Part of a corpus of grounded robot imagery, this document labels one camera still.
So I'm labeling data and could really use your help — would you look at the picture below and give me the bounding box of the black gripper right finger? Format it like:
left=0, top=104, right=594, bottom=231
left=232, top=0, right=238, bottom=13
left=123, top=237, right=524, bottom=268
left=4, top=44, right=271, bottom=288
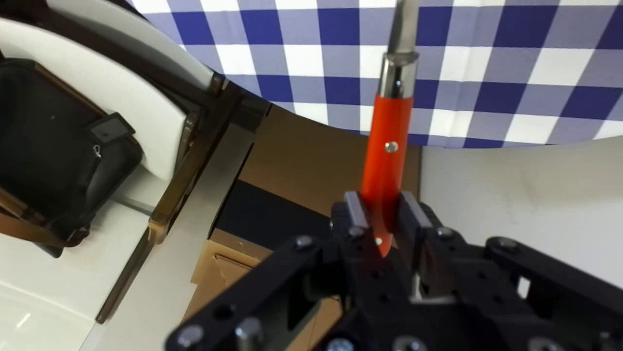
left=398, top=190, right=623, bottom=351

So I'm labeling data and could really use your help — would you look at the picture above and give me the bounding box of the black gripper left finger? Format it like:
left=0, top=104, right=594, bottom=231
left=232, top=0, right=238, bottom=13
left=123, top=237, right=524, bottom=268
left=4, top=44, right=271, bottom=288
left=164, top=190, right=386, bottom=351

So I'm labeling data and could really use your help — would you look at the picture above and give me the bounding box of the flat cardboard sheet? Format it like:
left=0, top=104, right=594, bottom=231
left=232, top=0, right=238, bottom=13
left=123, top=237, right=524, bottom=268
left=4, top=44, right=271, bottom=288
left=187, top=102, right=425, bottom=327

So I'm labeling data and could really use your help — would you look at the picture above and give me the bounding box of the blue white checkered tablecloth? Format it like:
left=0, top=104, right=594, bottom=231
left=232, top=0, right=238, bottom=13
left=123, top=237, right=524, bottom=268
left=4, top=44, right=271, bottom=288
left=129, top=0, right=623, bottom=147

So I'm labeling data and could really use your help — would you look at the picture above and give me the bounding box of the black brown bag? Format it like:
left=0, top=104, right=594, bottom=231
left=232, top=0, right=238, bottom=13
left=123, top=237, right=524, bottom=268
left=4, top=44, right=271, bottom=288
left=0, top=56, right=143, bottom=256

